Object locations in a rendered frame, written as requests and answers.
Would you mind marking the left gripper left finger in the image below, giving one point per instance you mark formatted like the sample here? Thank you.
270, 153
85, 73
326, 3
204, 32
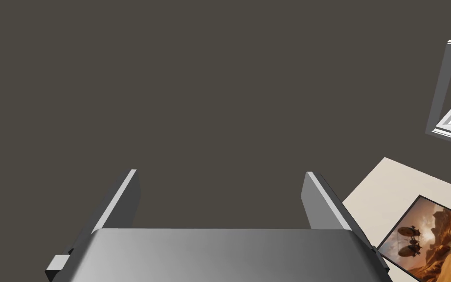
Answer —
121, 203

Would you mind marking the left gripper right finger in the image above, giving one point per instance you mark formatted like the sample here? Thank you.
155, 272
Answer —
321, 207

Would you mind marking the framed orange desert picture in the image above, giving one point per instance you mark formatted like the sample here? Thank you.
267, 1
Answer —
429, 239

